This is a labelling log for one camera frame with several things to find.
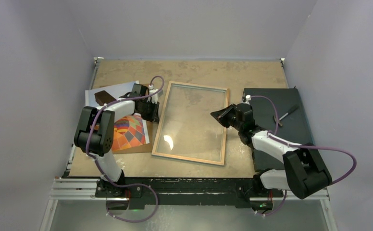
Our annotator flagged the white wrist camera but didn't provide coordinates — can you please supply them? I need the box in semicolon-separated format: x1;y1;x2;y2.
147;84;162;103
242;95;252;104

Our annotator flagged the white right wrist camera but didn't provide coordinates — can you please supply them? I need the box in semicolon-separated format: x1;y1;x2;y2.
242;95;252;104

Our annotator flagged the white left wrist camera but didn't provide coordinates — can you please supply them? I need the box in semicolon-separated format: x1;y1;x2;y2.
147;84;162;103

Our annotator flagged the hot air balloon photo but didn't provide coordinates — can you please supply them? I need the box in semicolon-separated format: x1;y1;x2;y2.
85;80;151;153

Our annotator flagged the small black hammer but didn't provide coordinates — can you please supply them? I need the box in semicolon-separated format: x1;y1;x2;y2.
274;104;299;127

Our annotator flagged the blue wooden picture frame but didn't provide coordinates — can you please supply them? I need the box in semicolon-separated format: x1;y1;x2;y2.
151;81;230;167

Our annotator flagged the brown cardboard backing board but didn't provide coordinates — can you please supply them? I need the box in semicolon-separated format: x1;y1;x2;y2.
110;83;155;155

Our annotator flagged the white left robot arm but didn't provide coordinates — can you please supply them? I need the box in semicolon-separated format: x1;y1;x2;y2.
74;84;162;197

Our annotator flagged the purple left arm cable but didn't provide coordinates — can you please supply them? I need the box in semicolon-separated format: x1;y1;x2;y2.
85;75;165;223

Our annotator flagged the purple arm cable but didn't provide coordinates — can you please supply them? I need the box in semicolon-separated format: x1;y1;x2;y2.
85;75;165;223
245;95;358;218

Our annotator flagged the clear acrylic glazing sheet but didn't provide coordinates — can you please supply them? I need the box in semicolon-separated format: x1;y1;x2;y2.
156;85;227;162

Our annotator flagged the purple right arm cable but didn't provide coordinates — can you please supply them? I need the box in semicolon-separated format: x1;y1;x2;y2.
245;95;358;218

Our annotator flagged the dark green flat box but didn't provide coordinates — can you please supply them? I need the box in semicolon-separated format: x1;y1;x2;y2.
243;88;322;173

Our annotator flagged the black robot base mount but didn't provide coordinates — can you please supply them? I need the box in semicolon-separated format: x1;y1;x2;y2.
95;177;284;209

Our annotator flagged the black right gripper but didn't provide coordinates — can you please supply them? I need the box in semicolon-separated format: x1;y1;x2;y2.
210;103;243;131

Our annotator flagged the aluminium front rail frame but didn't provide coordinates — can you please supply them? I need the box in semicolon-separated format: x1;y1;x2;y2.
40;179;337;231

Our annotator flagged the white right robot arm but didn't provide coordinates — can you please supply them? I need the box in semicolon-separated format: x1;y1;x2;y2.
210;103;333;199

